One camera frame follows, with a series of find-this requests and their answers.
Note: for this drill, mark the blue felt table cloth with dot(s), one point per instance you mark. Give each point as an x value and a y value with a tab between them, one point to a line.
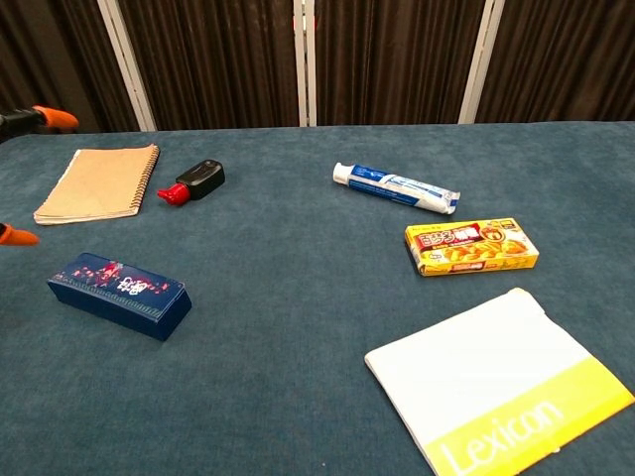
297	297

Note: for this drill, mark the white screen frame post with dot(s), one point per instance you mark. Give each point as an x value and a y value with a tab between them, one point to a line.
477	64
305	64
126	64

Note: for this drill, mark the tan spiral notebook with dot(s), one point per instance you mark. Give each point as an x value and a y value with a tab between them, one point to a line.
99	181

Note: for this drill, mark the blue glasses case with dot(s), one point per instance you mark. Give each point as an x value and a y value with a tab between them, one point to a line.
119	292

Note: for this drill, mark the white yellow Lexicon book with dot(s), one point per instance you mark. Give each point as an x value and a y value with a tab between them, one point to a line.
486	372

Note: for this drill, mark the dark brown pleated curtain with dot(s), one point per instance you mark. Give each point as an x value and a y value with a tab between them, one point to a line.
213	64
560	64
392	64
49	59

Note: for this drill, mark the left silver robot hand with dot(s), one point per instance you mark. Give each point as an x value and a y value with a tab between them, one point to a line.
54	119

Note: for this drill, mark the yellow curry roux box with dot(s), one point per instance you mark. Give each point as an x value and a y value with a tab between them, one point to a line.
471	245

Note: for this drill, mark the white blue toothpaste tube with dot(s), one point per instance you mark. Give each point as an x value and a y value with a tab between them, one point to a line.
397	187

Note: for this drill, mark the black bottle red cap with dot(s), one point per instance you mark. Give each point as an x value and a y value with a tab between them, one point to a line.
201	178

